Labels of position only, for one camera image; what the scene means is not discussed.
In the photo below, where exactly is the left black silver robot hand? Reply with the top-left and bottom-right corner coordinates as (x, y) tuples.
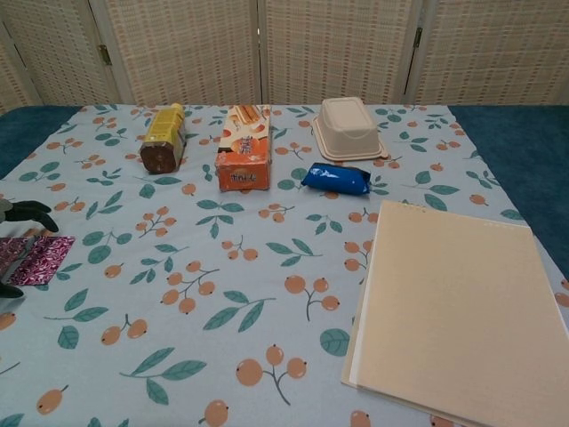
(0, 198), (60, 300)

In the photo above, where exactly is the pink patterned pouch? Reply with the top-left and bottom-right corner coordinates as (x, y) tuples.
(0, 235), (76, 285)

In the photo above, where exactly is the tea bottle with yellow label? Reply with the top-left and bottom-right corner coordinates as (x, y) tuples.
(139, 102), (187, 174)

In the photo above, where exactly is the floral light blue tablecloth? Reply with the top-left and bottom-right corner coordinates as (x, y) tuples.
(0, 104), (569, 427)

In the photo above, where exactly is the orange biscuit box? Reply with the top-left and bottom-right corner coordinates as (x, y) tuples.
(215, 104), (273, 193)

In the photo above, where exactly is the woven bamboo folding screen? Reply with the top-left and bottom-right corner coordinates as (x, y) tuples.
(0, 0), (569, 115)

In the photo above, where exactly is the blue snack packet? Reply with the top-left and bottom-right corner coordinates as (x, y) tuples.
(301, 162), (373, 197)

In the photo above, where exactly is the beige plastic food container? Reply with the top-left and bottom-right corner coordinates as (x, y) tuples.
(313, 97), (389, 162)

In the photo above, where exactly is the beige paper folder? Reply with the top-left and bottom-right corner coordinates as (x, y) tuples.
(340, 199), (569, 427)

